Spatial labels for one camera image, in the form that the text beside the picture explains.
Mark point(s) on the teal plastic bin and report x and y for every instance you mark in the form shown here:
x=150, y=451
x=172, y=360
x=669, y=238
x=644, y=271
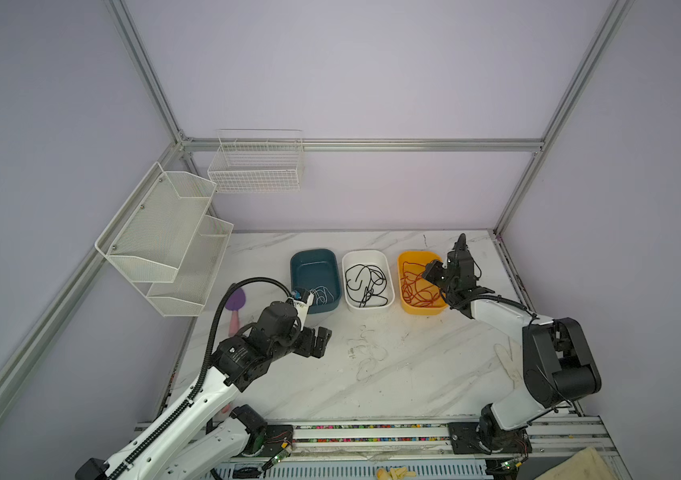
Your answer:
x=317, y=270

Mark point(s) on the white work glove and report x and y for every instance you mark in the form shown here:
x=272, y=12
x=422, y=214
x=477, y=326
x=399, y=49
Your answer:
x=508, y=365

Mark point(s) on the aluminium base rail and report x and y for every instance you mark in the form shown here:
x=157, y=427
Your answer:
x=427, y=449

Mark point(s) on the white plastic bin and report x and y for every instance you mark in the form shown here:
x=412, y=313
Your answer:
x=368, y=285

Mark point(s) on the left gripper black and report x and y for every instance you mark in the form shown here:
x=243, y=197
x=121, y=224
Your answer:
x=306, y=348

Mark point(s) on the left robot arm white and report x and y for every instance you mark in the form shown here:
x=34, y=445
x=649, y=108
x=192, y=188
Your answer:
x=167, y=449

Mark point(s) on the white mesh two-tier shelf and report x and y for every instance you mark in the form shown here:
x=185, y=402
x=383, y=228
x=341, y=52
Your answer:
x=166, y=243

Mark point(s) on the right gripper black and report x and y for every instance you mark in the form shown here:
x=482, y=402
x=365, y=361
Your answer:
x=431, y=268

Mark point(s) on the yellow plastic bin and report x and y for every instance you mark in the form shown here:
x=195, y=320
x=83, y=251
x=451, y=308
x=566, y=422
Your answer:
x=418, y=297

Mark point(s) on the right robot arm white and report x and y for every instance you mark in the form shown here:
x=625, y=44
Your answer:
x=557, y=363

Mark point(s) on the white wire basket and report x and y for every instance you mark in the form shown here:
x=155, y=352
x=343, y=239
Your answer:
x=258, y=161

